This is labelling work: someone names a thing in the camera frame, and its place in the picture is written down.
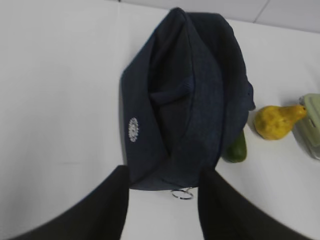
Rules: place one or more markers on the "yellow pear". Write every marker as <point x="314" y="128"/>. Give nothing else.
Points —
<point x="275" y="122"/>

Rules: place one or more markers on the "green lidded glass container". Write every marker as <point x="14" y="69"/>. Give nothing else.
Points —
<point x="307" y="130"/>

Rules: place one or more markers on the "green cucumber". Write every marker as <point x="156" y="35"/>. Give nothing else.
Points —
<point x="237" y="151"/>

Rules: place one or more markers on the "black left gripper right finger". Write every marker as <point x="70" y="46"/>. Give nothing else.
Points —
<point x="224" y="214"/>

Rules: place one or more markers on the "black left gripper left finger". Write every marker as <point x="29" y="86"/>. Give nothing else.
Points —
<point x="101" y="215"/>

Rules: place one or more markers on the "dark blue lunch bag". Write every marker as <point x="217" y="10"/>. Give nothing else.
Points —
<point x="186" y="98"/>

